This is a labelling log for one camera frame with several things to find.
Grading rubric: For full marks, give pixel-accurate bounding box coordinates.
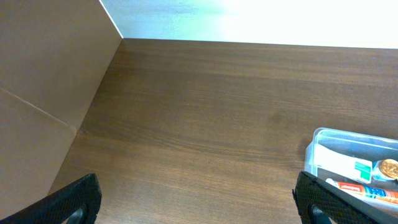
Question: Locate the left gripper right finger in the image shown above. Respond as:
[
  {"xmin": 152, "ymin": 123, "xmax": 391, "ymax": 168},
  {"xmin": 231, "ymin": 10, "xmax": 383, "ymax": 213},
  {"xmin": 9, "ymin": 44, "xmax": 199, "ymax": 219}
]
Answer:
[{"xmin": 292, "ymin": 171, "xmax": 397, "ymax": 224}]

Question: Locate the orange tablet tube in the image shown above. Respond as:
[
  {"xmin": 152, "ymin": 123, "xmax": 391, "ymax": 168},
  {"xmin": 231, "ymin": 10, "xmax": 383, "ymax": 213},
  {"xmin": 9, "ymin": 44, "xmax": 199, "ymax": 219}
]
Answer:
[{"xmin": 326, "ymin": 179, "xmax": 397, "ymax": 205}]

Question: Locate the white green medicine box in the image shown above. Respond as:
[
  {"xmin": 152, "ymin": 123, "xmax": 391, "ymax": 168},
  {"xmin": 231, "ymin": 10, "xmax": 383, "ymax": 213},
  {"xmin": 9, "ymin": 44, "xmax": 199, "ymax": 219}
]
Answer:
[{"xmin": 313, "ymin": 144, "xmax": 373, "ymax": 184}]

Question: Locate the clear plastic container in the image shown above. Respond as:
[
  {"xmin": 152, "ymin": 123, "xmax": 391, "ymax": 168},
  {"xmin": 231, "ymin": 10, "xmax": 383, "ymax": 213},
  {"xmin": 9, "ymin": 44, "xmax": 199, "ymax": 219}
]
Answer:
[{"xmin": 304, "ymin": 128, "xmax": 397, "ymax": 216}]

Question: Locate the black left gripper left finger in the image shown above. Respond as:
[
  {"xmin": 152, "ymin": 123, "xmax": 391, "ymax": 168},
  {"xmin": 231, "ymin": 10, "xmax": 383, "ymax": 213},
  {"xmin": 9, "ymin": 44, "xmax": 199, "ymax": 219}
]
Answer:
[{"xmin": 1, "ymin": 173, "xmax": 102, "ymax": 224}]

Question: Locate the small gold lid jar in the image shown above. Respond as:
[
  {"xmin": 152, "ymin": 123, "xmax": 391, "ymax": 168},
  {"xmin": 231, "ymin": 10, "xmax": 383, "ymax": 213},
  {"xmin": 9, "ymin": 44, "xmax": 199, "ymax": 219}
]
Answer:
[{"xmin": 372, "ymin": 159, "xmax": 397, "ymax": 181}]

